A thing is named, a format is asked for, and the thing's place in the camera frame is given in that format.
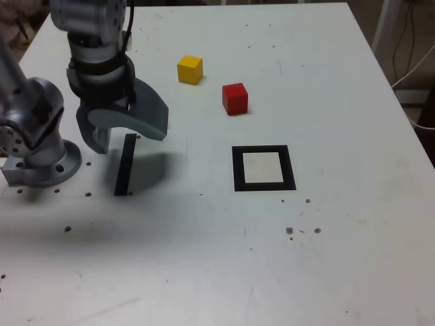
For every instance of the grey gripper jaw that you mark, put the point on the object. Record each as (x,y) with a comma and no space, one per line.
(83,130)
(149,112)

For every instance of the yellow cube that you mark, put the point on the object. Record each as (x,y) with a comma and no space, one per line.
(189,69)

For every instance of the red cube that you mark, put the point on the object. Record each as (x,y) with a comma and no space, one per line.
(235,100)

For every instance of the black tape square outline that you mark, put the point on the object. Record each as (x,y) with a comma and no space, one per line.
(237,169)

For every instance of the black tape strip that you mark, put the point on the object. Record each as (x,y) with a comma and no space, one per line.
(124,169)

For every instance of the grey shelf bar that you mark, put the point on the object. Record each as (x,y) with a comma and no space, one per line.
(414,96)

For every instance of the white metal post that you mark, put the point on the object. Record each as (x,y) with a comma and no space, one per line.
(382,23)

